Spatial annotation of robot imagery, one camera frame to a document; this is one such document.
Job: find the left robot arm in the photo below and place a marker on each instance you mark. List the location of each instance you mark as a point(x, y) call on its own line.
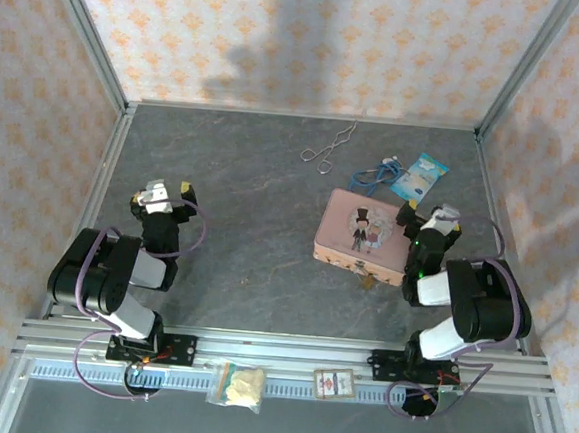
point(94, 271)

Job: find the aluminium frame side rail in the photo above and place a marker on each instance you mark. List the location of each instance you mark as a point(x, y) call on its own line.
point(107, 172)
point(492, 192)

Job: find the blue white wipes packet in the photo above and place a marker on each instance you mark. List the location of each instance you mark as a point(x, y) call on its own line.
point(420, 179)

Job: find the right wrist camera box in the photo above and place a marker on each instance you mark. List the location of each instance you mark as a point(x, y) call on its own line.
point(442, 221)

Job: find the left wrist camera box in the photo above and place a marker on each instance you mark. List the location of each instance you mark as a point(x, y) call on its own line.
point(156, 205)

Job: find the brass padlock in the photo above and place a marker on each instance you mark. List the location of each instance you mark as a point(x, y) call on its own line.
point(367, 282)

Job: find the aluminium frame post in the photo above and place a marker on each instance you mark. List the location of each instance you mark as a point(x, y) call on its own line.
point(527, 64)
point(88, 35)

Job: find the small printed card packet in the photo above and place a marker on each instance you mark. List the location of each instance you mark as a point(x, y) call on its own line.
point(334, 383)

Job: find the clear bag of snacks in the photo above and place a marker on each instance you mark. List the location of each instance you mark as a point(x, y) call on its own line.
point(243, 383)

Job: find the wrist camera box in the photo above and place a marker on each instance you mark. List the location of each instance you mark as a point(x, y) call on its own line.
point(156, 205)
point(442, 221)

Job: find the pink wedding tin box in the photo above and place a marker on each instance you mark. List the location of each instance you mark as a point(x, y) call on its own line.
point(349, 221)

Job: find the wide aluminium frame rail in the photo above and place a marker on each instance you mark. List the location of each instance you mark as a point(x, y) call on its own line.
point(279, 348)

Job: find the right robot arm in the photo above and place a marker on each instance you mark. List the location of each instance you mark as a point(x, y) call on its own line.
point(488, 302)

